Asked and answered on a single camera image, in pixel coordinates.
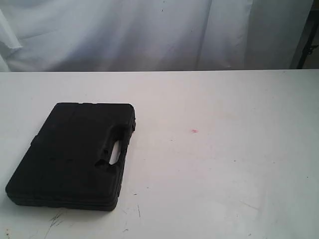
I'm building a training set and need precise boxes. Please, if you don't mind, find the black plastic tool case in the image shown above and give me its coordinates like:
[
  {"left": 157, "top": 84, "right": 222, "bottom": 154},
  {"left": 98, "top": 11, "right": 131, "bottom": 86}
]
[{"left": 5, "top": 103, "right": 136, "bottom": 211}]

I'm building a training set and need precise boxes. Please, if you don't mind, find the white backdrop curtain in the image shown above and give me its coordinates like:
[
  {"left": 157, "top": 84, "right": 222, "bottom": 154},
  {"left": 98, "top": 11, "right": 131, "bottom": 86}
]
[{"left": 0, "top": 0, "right": 313, "bottom": 72}]

